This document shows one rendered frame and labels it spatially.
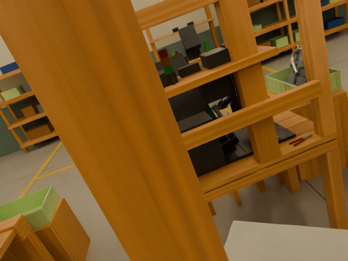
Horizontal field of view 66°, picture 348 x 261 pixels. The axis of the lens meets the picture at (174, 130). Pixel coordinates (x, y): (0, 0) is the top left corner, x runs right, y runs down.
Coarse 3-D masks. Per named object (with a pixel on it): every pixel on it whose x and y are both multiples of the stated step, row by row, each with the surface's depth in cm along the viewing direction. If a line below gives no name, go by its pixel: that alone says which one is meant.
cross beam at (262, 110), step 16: (272, 96) 152; (288, 96) 149; (304, 96) 150; (240, 112) 147; (256, 112) 148; (272, 112) 150; (208, 128) 146; (224, 128) 148; (240, 128) 150; (192, 144) 148
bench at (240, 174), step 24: (288, 120) 203; (288, 144) 175; (312, 144) 168; (336, 144) 172; (240, 168) 169; (264, 168) 168; (288, 168) 171; (336, 168) 178; (216, 192) 168; (336, 192) 185; (336, 216) 193
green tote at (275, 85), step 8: (280, 72) 291; (288, 72) 292; (336, 72) 234; (272, 80) 278; (280, 80) 294; (336, 80) 237; (272, 88) 285; (280, 88) 267; (288, 88) 250; (336, 88) 239
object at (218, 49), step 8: (216, 48) 155; (224, 48) 146; (200, 56) 153; (208, 56) 143; (216, 56) 144; (224, 56) 145; (208, 64) 145; (216, 64) 146; (160, 72) 147; (168, 80) 144; (176, 80) 145
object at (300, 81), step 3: (303, 63) 263; (303, 69) 263; (303, 72) 263; (300, 75) 268; (297, 78) 264; (300, 78) 260; (297, 81) 265; (300, 81) 260; (303, 81) 256; (306, 81) 254; (297, 84) 265; (300, 84) 260
